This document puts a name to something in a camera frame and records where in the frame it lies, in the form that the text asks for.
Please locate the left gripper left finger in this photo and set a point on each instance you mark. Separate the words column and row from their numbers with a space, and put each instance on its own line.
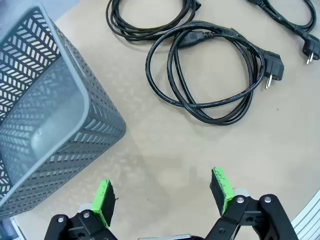
column 100, row 200

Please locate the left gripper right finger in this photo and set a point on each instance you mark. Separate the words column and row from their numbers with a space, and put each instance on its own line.
column 225, row 195

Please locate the grey lattice plastic basket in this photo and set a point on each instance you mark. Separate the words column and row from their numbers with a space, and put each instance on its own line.
column 62, row 100

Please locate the aluminium frame rail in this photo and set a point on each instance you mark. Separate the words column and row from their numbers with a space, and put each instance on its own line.
column 310, row 220

